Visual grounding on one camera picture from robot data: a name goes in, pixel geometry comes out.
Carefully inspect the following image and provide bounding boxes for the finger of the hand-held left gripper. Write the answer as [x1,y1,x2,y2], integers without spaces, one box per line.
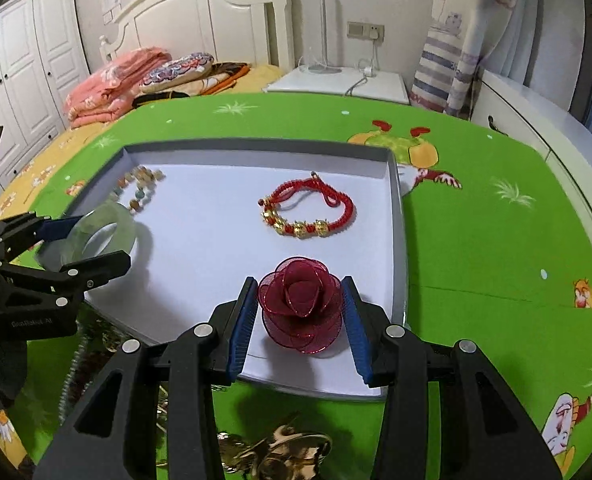
[0,251,132,311]
[0,212,84,261]

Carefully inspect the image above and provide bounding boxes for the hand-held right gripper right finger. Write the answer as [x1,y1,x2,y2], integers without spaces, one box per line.
[340,275,564,480]

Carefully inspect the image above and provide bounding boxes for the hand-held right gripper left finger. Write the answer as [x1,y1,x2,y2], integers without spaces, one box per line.
[31,276,259,480]

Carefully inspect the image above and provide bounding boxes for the pale green jade bangle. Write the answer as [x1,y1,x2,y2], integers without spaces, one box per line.
[60,201,139,266]

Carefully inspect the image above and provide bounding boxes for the red gem pendant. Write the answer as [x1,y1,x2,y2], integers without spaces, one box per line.
[257,256,344,356]

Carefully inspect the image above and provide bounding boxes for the grey jewelry tray white inside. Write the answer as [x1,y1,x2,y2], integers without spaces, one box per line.
[38,137,409,403]

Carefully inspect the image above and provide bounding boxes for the gold hoop jewelry piece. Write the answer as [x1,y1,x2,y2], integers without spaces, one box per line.
[216,412,334,480]

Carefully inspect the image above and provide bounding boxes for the yellow bedsheet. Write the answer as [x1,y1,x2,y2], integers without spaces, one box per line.
[0,62,284,226]

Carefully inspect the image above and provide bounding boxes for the green cartoon print tablecloth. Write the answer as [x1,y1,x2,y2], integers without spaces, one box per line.
[0,92,592,480]

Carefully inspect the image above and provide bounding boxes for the folded pink blanket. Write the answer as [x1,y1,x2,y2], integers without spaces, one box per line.
[65,46,173,128]

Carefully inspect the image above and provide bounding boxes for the white wardrobe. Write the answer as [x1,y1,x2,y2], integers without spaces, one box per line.
[0,0,92,181]

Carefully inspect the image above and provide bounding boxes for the patterned pillow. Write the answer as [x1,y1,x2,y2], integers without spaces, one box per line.
[138,51,216,95]

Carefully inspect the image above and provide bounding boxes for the orange and brown folded blanket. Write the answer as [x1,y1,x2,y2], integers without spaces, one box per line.
[132,61,253,110]

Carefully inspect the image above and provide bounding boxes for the white nightstand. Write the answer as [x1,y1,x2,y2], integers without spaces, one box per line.
[263,66,409,107]

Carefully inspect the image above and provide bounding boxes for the white bed headboard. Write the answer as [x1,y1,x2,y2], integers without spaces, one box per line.
[98,0,297,72]

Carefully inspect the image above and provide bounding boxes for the striped printed curtain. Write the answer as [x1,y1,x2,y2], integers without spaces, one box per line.
[410,0,542,121]

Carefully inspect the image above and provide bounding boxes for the white desk lamp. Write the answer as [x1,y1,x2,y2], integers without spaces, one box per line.
[308,0,344,75]

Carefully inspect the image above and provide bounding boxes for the small bead necklace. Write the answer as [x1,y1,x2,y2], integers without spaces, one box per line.
[58,320,127,411]

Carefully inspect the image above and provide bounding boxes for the multicolour stone bead bracelet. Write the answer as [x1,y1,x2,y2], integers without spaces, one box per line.
[112,166,166,213]

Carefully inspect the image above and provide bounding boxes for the red rope gold bead bracelet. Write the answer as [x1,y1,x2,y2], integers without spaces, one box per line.
[258,171,355,241]

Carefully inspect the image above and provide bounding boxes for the white charger with cable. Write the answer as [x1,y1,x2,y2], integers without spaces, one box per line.
[345,35,383,97]

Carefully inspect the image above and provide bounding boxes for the wall socket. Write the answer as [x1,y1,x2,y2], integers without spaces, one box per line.
[347,21,386,42]

